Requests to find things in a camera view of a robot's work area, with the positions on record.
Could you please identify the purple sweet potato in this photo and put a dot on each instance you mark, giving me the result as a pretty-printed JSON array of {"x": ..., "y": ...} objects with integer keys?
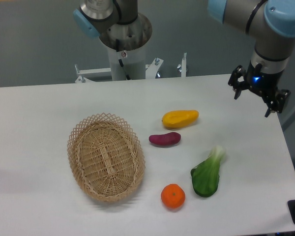
[{"x": 164, "y": 140}]

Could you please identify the orange mandarin fruit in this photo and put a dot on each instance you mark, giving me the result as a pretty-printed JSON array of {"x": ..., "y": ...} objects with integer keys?
[{"x": 173, "y": 196}]

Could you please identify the green bok choy vegetable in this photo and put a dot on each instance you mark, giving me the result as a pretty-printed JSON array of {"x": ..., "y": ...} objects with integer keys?
[{"x": 205, "y": 176}]

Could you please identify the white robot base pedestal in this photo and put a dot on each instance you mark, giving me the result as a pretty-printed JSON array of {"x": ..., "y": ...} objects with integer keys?
[{"x": 124, "y": 65}]

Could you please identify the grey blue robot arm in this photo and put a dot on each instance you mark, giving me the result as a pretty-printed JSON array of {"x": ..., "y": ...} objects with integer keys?
[{"x": 123, "y": 30}]

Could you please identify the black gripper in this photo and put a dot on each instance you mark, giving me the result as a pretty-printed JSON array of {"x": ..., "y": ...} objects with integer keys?
[{"x": 262, "y": 84}]

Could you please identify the yellow papaya half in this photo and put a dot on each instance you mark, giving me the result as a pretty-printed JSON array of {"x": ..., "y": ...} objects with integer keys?
[{"x": 179, "y": 118}]

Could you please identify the woven wicker basket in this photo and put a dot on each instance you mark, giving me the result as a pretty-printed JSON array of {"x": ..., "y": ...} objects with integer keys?
[{"x": 106, "y": 157}]

